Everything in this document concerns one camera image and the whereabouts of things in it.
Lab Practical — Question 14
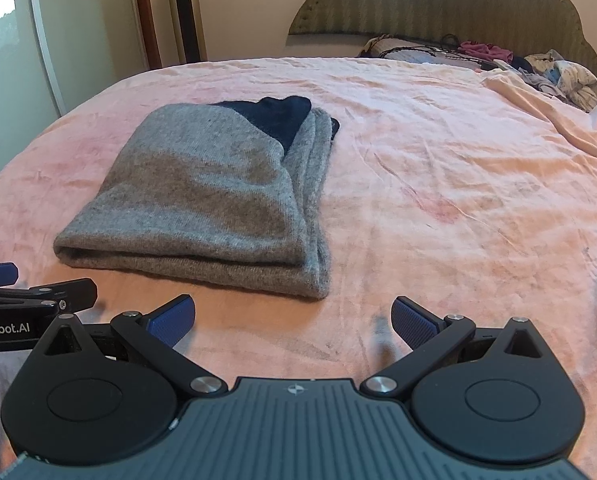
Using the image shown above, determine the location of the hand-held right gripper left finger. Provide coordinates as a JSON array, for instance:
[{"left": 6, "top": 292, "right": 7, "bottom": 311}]
[{"left": 44, "top": 294, "right": 229, "bottom": 401}]

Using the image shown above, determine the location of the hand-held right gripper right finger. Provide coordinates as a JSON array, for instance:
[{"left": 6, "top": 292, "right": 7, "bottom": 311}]
[{"left": 359, "top": 294, "right": 554, "bottom": 401}]

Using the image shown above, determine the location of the gold tower air conditioner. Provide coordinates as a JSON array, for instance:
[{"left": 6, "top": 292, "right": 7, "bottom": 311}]
[{"left": 164, "top": 0, "right": 208, "bottom": 65}]

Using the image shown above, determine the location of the white sliding door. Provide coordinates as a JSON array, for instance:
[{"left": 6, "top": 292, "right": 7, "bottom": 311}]
[{"left": 0, "top": 0, "right": 147, "bottom": 187}]

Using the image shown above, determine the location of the pink bed sheet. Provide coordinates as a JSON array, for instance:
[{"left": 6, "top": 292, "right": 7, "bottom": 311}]
[{"left": 0, "top": 56, "right": 597, "bottom": 480}]

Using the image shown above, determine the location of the grey sweater with navy sleeves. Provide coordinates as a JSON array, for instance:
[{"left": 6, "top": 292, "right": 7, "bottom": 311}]
[{"left": 53, "top": 95, "right": 341, "bottom": 301}]

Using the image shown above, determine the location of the striped grey pillow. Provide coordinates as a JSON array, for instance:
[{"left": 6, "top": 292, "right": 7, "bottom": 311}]
[{"left": 357, "top": 34, "right": 479, "bottom": 66}]

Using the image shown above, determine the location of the pile of crumpled clothes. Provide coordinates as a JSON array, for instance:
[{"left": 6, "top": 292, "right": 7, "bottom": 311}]
[{"left": 493, "top": 49, "right": 597, "bottom": 114}]

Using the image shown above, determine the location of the magenta cloth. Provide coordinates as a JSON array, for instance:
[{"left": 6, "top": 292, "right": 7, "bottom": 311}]
[{"left": 457, "top": 41, "right": 514, "bottom": 63}]

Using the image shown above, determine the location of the olive padded headboard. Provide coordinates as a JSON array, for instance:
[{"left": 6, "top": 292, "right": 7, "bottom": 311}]
[{"left": 287, "top": 0, "right": 597, "bottom": 83}]

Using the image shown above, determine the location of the brown wooden door frame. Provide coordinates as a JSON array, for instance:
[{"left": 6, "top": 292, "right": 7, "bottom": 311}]
[{"left": 131, "top": 0, "right": 162, "bottom": 71}]

